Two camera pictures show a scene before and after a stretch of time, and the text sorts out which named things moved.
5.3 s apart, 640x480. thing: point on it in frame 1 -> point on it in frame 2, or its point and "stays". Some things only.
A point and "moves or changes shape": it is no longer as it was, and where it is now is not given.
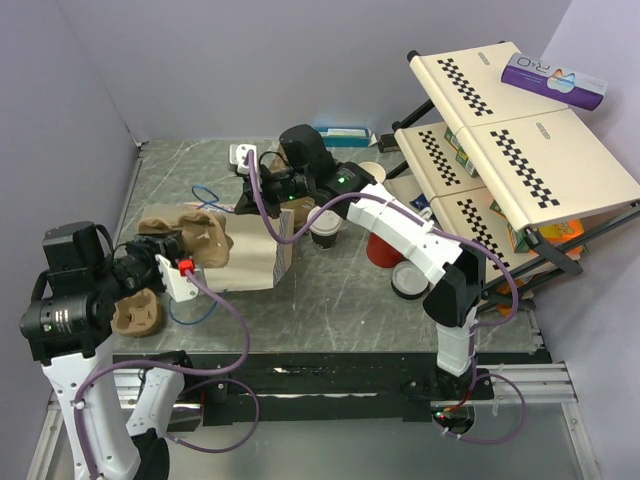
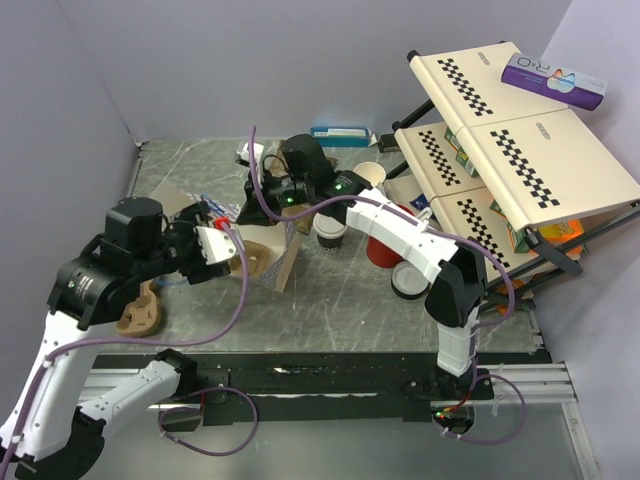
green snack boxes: [462, 157] stays
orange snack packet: [506, 289] stays
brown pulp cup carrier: [204, 237] moves or changes shape
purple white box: [554, 81] stays
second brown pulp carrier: [138, 314] stays
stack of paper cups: [376, 169] stays
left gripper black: [164, 245] -> [187, 219]
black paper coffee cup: [324, 242] moves or changes shape
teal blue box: [345, 136] stays
